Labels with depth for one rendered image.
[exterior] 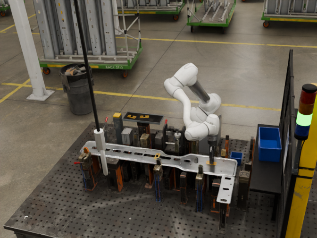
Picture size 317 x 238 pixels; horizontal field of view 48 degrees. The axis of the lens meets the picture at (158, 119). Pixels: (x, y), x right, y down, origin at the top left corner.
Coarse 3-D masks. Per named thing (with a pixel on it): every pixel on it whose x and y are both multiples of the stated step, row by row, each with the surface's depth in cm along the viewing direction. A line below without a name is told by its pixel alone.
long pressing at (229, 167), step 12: (84, 144) 328; (108, 144) 325; (120, 144) 324; (108, 156) 311; (120, 156) 309; (132, 156) 308; (144, 156) 307; (168, 156) 305; (180, 156) 304; (192, 156) 303; (204, 156) 303; (180, 168) 292; (192, 168) 290; (204, 168) 290; (216, 168) 289; (228, 168) 288
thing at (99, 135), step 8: (80, 24) 55; (80, 32) 56; (88, 64) 59; (88, 72) 59; (88, 80) 60; (96, 112) 63; (96, 120) 64; (96, 128) 65; (96, 136) 65; (96, 144) 67; (104, 144) 67; (104, 152) 67; (104, 160) 67; (104, 168) 68
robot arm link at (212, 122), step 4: (208, 116) 269; (212, 116) 268; (216, 116) 269; (208, 120) 268; (212, 120) 267; (216, 120) 267; (208, 124) 268; (212, 124) 267; (216, 124) 268; (208, 128) 266; (212, 128) 268; (216, 128) 270; (212, 132) 269; (216, 132) 272
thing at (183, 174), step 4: (184, 172) 288; (180, 176) 284; (184, 176) 284; (180, 180) 285; (184, 180) 284; (180, 184) 288; (184, 184) 286; (184, 188) 290; (184, 192) 292; (184, 196) 295; (180, 200) 302; (184, 200) 296
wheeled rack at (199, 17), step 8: (200, 8) 958; (208, 8) 950; (216, 8) 947; (224, 8) 938; (232, 8) 942; (192, 16) 905; (200, 16) 899; (208, 16) 895; (216, 16) 891; (224, 16) 887; (192, 24) 860; (200, 24) 855; (208, 24) 850; (216, 24) 844; (224, 24) 839; (192, 32) 880; (224, 32) 855
